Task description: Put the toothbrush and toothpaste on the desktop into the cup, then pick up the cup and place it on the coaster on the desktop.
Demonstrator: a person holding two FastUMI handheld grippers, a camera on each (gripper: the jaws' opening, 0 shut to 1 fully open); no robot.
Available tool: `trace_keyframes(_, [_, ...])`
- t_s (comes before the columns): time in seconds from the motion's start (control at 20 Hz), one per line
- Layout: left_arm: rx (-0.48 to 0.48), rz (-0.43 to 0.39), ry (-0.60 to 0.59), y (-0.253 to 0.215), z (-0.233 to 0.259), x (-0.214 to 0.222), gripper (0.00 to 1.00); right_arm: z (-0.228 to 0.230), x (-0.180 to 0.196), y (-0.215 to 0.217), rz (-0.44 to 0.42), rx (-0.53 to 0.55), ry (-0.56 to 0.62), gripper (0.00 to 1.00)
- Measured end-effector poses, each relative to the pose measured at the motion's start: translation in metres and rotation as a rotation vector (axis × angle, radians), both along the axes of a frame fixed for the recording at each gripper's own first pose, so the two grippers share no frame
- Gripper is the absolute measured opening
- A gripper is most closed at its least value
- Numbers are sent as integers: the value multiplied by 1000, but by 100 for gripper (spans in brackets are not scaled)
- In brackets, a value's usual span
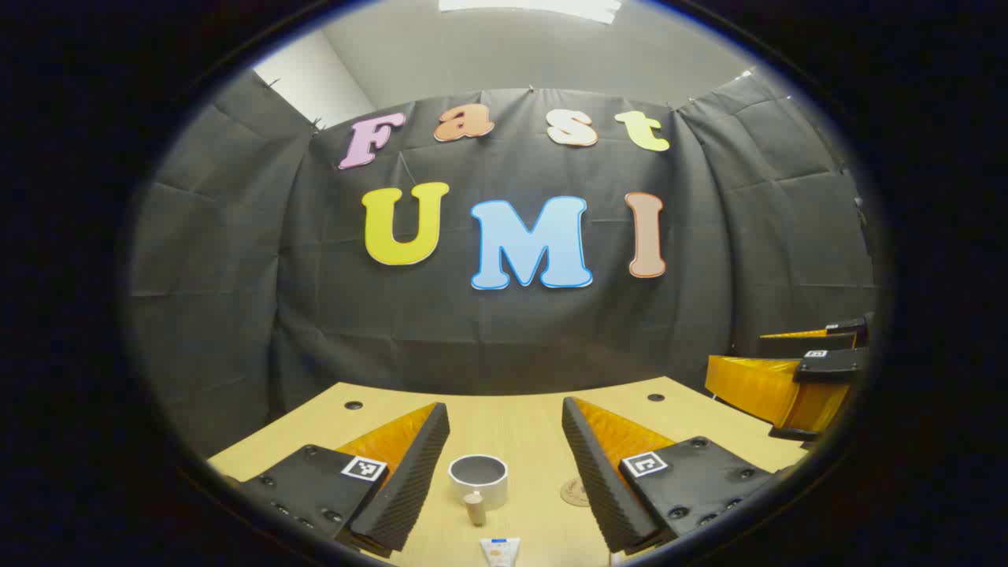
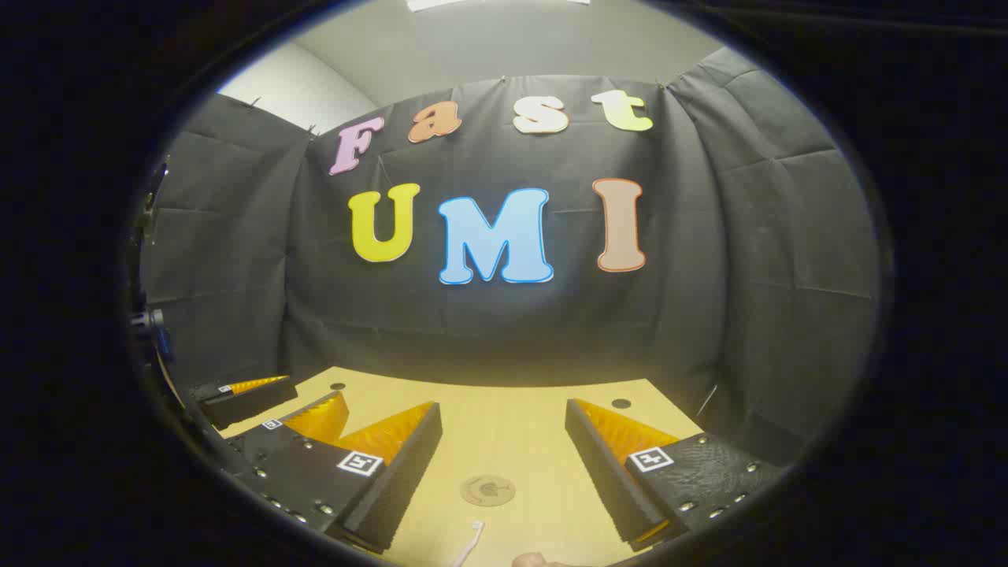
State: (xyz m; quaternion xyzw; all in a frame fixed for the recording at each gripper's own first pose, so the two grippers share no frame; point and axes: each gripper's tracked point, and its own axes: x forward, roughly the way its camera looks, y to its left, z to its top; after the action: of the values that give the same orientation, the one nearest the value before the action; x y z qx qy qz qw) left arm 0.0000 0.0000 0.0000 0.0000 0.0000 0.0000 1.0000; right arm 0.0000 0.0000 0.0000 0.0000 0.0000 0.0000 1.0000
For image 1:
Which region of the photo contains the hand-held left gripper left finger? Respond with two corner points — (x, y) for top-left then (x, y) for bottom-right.
(224, 402), (451, 560)

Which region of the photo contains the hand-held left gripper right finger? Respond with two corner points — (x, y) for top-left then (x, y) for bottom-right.
(561, 396), (780, 556)

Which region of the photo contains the white cup with wooden handle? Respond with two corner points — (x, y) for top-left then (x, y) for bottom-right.
(447, 454), (510, 527)

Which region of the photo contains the white toothpaste tube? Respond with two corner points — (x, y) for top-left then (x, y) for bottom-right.
(479, 537), (522, 567)

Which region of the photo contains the light wooden desktop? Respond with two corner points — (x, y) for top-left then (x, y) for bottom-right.
(206, 376), (812, 567)

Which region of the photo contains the ceiling light panel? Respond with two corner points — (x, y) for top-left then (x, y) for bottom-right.
(438, 0), (623, 24)

